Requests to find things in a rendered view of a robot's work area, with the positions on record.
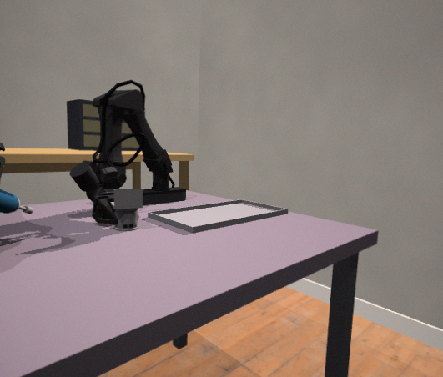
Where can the white l-shaped bracket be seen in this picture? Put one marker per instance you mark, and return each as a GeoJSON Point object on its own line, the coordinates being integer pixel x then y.
{"type": "Point", "coordinates": [128, 198]}

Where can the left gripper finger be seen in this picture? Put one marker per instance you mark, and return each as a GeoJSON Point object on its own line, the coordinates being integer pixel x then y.
{"type": "Point", "coordinates": [103, 208]}

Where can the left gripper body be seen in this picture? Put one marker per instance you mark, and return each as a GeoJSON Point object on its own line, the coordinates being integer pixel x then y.
{"type": "Point", "coordinates": [107, 193]}

